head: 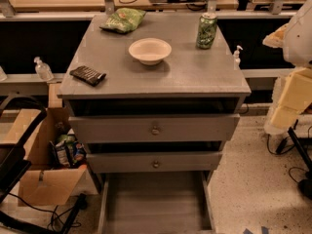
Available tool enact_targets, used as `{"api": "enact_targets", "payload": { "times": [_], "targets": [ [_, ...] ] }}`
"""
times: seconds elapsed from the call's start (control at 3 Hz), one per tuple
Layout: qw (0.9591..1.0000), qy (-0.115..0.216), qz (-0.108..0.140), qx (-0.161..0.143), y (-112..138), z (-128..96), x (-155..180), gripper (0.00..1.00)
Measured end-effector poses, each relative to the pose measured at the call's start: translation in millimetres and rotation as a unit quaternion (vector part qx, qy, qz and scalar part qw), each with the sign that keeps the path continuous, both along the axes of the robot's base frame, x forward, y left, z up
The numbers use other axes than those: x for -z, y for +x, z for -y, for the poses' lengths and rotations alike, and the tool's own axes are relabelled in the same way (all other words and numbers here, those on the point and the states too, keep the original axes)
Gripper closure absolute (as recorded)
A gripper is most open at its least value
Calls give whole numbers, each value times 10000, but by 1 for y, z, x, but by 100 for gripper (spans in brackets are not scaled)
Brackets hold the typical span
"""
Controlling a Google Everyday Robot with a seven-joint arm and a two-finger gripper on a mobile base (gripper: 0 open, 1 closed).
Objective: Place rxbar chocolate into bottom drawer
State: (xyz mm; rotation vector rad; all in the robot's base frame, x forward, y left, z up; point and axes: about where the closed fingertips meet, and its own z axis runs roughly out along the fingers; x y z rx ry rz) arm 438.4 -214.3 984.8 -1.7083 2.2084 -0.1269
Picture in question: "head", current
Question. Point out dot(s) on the clear sanitizer bottle left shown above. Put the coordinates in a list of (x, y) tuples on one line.
[(43, 70)]

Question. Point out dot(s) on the dark chocolate rxbar wrapper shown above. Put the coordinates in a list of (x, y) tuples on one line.
[(87, 75)]

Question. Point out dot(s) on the white bowl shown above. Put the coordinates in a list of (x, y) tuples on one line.
[(150, 51)]

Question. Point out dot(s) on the grey open bottom drawer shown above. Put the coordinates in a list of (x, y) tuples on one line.
[(156, 203)]

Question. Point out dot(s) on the white pump bottle right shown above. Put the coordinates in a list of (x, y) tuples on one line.
[(236, 54)]

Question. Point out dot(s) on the grey drawer cabinet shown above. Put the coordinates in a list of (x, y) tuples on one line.
[(189, 81)]

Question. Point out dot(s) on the snack bags in box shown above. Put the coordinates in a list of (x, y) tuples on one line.
[(68, 152)]

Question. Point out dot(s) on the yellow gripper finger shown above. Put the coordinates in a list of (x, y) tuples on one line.
[(276, 38), (296, 97)]

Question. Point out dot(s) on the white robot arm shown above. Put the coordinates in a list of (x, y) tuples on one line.
[(297, 50)]

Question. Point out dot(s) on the black stand with cables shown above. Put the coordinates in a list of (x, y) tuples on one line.
[(302, 146)]

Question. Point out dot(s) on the grey top drawer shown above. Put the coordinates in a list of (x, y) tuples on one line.
[(210, 127)]

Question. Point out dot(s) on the green chip bag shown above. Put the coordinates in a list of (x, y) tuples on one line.
[(124, 20)]

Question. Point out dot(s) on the grey middle drawer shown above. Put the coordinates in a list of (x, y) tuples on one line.
[(136, 162)]

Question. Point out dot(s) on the green soda can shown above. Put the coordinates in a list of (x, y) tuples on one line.
[(206, 30)]

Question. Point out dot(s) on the cardboard box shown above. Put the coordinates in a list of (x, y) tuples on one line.
[(45, 183)]

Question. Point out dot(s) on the black chair frame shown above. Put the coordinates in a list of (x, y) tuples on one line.
[(13, 166)]

